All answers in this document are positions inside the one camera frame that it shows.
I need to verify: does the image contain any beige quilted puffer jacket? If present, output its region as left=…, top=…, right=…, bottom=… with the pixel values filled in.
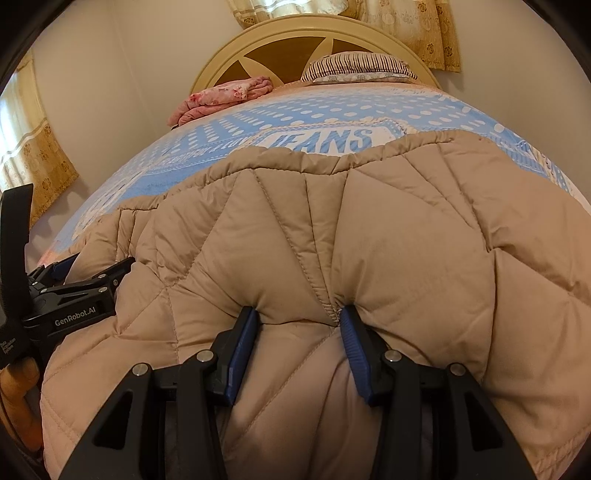
left=40, top=131, right=590, bottom=479

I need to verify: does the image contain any person's left hand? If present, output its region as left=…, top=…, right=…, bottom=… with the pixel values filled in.
left=1, top=358, right=43, bottom=453

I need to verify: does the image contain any beige curtain on side window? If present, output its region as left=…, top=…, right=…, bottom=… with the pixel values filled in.
left=1, top=51, right=79, bottom=224

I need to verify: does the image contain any folded pink floral blanket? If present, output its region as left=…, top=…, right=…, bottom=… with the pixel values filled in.
left=167, top=76, right=273, bottom=128

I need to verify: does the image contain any blue and pink bedspread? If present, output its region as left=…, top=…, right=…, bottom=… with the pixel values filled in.
left=40, top=83, right=590, bottom=264

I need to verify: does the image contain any cream wooden headboard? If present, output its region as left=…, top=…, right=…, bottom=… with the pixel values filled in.
left=190, top=14, right=440, bottom=92

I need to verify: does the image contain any striped pillow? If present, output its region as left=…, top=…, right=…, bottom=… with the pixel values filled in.
left=301, top=51, right=418, bottom=83

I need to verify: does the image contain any beige curtain behind headboard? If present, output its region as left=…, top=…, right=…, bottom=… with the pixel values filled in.
left=228, top=0, right=462, bottom=73

